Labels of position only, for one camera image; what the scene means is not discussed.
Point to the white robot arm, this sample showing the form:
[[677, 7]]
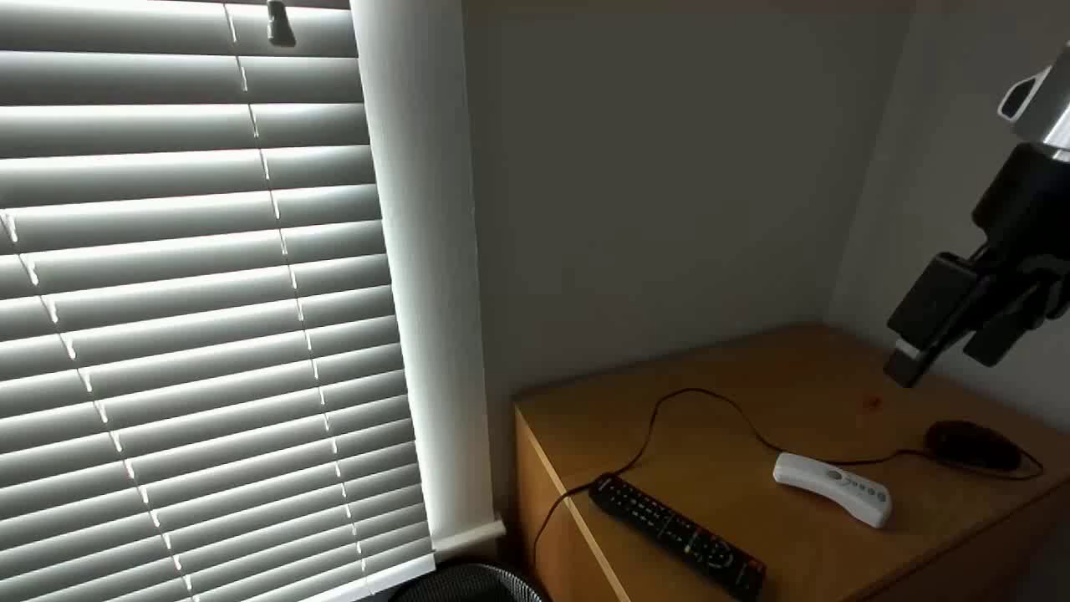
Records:
[[1038, 112]]

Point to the white window blinds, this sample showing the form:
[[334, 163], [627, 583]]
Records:
[[202, 384]]

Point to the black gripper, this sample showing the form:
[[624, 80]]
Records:
[[1008, 285]]

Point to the wooden dresser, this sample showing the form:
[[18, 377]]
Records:
[[703, 430]]

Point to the black trash bin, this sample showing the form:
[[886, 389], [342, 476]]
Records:
[[470, 583]]

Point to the black tv remote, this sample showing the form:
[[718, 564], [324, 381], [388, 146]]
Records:
[[682, 537]]

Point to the white remote control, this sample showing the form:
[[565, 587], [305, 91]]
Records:
[[859, 497]]

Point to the black oval device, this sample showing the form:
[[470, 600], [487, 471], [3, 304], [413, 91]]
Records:
[[975, 444]]

